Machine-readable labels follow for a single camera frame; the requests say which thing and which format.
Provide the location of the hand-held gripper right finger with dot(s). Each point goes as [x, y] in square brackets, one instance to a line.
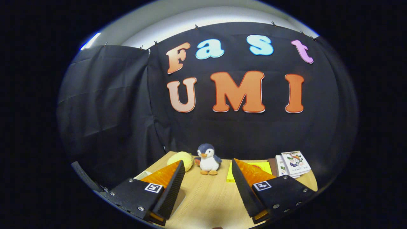
[244, 190]

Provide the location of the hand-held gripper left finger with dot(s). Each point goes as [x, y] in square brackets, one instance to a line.
[171, 190]

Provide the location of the cream fabric storage box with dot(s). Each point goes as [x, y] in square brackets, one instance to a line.
[143, 175]

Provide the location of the yellow book with red circle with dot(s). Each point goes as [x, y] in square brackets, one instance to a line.
[264, 167]

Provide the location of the yellow round plush toy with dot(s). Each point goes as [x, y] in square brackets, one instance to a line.
[186, 160]

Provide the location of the white illustrated book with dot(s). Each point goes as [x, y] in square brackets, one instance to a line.
[295, 162]
[279, 167]

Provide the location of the penguin plush toy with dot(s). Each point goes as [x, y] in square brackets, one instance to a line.
[208, 162]

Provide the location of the black backdrop cloth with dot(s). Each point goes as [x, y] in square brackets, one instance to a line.
[222, 133]

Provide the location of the grey ribbed panel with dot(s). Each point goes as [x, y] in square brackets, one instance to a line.
[84, 175]

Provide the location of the ceiling light strip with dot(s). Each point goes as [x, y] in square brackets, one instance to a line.
[90, 40]

